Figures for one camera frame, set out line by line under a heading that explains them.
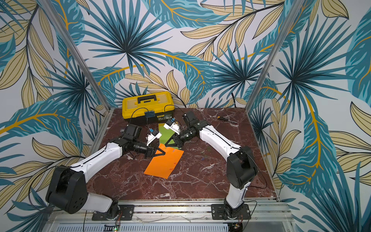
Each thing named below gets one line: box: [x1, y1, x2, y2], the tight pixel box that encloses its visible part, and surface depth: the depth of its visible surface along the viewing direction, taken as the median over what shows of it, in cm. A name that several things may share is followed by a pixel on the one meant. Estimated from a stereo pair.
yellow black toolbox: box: [122, 91, 175, 124], surface depth 102 cm
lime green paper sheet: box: [157, 123, 176, 145], surface depth 74 cm
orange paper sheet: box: [143, 143, 185, 179], surface depth 78 cm
